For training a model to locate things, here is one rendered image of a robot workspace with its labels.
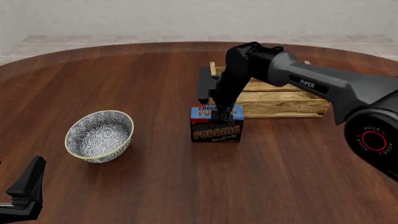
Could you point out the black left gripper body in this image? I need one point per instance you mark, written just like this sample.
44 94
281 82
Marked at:
18 211

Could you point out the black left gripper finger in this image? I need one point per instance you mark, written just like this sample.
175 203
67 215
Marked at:
29 182

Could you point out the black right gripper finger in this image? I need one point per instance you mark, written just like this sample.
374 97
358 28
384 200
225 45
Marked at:
228 116
216 116

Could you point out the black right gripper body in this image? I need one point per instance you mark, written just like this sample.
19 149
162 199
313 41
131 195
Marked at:
224 100

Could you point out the chocolate pudding box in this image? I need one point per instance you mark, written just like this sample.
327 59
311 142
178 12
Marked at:
217 133

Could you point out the grey and black right robot arm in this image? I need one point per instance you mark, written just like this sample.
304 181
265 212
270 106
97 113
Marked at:
314 79

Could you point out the wooden slat tray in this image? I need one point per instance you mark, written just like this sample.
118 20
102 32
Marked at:
280 102

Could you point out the blue white patterned bowl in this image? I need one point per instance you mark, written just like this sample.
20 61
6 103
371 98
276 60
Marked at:
98 136

